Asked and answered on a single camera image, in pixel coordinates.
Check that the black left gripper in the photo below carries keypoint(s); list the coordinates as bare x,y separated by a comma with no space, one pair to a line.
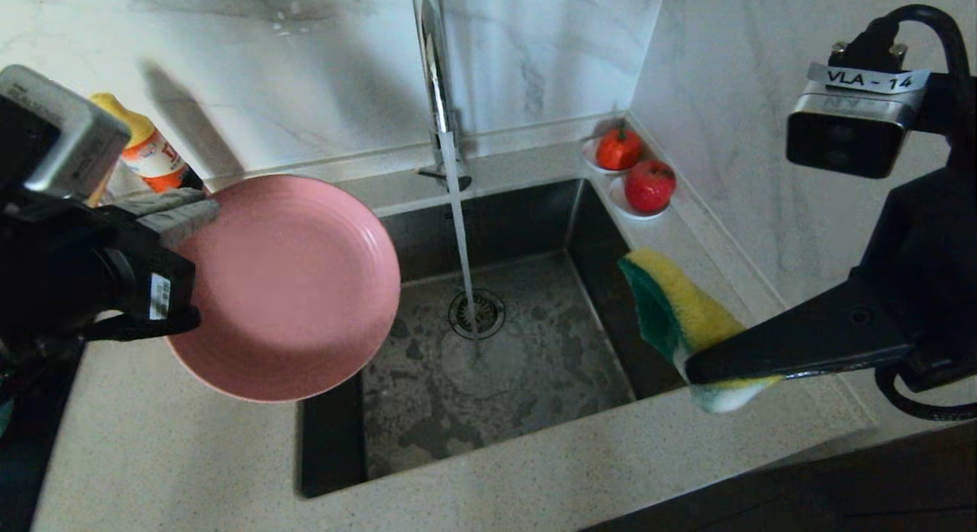
76,272

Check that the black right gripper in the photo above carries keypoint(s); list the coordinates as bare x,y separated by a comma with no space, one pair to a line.
931,249

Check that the yellow orange white detergent bottle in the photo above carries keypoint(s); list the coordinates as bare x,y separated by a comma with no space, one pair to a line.
149,154

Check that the wooden chopstick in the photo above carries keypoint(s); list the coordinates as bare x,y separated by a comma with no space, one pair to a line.
99,192

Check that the yellow green sponge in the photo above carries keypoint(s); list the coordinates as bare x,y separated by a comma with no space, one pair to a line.
687,311

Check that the pink plate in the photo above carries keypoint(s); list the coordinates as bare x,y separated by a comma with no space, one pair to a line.
298,288

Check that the chrome faucet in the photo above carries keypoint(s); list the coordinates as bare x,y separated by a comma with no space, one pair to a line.
435,74

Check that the stainless steel sink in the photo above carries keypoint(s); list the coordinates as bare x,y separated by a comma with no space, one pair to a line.
534,379

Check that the red apple on dish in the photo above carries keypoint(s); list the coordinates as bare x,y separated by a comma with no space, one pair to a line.
618,204

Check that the black cooktop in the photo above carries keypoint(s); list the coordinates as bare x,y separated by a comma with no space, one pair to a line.
30,456

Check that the running water stream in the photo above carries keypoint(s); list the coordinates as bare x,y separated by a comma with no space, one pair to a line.
458,227

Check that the round metal drain strainer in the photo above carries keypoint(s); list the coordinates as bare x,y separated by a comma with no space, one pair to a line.
488,312

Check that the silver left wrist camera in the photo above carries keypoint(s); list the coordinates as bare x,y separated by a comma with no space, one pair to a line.
69,135

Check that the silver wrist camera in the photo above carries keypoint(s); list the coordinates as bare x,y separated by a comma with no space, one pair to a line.
69,135
847,127

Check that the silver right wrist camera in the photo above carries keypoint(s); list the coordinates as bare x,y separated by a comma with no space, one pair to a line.
847,127

